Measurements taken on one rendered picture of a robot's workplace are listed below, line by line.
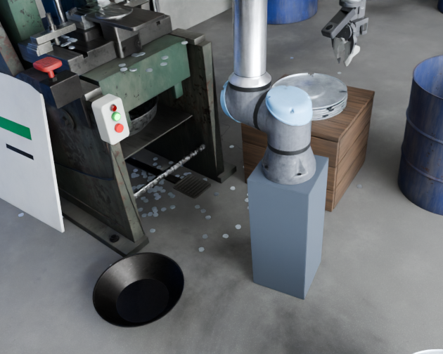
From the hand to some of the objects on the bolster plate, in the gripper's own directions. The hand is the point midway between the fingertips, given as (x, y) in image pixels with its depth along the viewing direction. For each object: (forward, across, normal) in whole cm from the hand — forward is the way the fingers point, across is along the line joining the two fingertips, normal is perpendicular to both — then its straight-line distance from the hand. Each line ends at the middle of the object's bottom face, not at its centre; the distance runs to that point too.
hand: (341, 61), depth 153 cm
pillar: (-17, +63, +71) cm, 96 cm away
